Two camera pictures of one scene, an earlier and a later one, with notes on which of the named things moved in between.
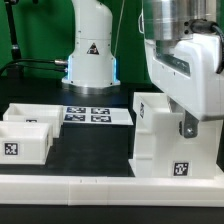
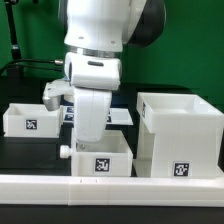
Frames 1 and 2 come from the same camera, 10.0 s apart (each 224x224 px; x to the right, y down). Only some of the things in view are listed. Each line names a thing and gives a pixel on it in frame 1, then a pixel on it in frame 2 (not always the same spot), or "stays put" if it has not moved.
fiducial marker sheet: (100, 115) stays put
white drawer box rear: (37, 112) stays put
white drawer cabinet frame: (160, 149) stays put
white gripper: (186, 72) -> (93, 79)
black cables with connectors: (56, 61) stays put
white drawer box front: (25, 142) -> (112, 156)
